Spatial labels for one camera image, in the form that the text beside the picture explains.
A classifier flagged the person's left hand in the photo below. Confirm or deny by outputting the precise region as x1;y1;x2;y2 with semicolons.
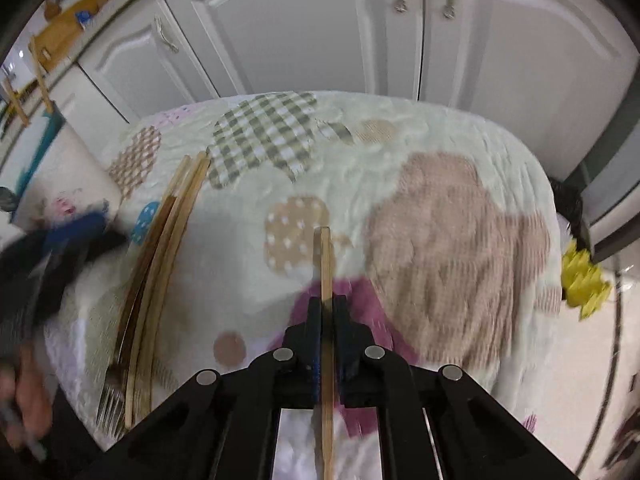
0;345;53;451

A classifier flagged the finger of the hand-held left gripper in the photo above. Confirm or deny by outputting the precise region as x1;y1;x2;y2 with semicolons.
85;232;128;266
42;211;110;256

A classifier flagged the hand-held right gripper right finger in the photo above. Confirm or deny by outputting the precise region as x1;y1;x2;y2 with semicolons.
334;296;571;480

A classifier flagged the white cabinet door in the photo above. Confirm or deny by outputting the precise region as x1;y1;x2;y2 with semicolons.
50;65;132;146
77;0;221;123
425;0;640;181
160;0;426;101

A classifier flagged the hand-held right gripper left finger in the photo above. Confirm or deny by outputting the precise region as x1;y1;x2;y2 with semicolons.
102;297;323;480

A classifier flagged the metal fork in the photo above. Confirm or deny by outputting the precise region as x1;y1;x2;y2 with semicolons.
95;180;173;436

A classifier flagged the glass sliding door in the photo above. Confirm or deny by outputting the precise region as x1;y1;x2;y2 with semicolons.
565;60;640;263

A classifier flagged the light bamboo chopstick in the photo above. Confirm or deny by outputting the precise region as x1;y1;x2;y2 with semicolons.
27;35;56;116
312;226;335;480
0;77;31;128

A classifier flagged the floral utensil holder teal lid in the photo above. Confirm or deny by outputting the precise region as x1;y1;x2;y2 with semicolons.
0;102;123;241

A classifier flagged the yellow egg tray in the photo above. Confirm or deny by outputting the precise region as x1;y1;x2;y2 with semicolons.
560;237;613;321

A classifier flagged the black trash bag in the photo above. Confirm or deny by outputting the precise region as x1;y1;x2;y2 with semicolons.
552;177;591;256

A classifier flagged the quilted patchwork table cover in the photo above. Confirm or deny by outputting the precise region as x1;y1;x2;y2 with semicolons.
42;91;563;480

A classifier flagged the bundle of wooden chopsticks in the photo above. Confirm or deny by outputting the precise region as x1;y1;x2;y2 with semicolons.
122;152;212;428

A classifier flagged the wooden cutting board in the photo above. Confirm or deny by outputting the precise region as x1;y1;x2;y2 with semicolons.
32;0;126;73

